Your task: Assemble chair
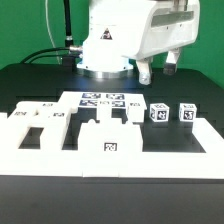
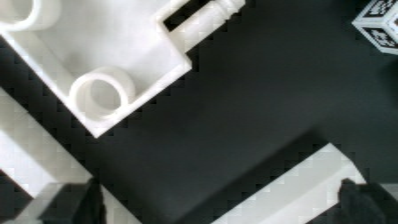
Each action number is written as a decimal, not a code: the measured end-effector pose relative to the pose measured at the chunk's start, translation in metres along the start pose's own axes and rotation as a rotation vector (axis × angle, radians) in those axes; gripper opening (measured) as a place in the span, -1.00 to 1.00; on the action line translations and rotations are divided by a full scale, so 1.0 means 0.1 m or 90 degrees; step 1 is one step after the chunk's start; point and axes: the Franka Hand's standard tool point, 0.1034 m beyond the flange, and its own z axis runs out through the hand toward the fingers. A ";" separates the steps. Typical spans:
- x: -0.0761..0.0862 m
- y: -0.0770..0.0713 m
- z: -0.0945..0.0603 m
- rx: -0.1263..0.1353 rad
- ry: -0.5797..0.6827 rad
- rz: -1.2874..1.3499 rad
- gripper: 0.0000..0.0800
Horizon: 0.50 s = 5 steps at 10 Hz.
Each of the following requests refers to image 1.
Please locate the white chair seat part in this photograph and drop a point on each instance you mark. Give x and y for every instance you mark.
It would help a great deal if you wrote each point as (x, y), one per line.
(111, 137)

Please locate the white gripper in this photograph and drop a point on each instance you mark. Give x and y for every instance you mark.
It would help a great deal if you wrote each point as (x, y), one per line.
(154, 27)

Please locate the white chair back part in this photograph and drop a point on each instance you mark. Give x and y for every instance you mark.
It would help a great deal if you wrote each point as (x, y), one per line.
(53, 118)

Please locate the white U-shaped obstacle frame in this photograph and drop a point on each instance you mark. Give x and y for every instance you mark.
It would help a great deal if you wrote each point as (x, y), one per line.
(30, 160)

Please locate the white tag sheet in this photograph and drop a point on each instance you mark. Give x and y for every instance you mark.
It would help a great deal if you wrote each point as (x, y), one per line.
(90, 99)

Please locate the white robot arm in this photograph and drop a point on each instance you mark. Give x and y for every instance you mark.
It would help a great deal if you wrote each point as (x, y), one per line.
(101, 51)

